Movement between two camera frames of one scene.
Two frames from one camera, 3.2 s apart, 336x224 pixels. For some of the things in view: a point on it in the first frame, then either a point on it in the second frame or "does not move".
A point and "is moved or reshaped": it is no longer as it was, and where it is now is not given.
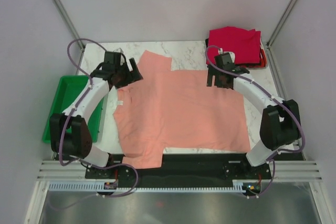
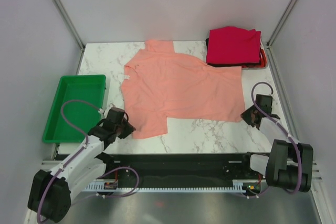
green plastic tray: [69, 90] does not move
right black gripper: [212, 72] -> [244, 116]
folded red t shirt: [245, 44] does not move
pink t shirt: [176, 109] is moved or reshaped
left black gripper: [132, 76] -> [129, 129]
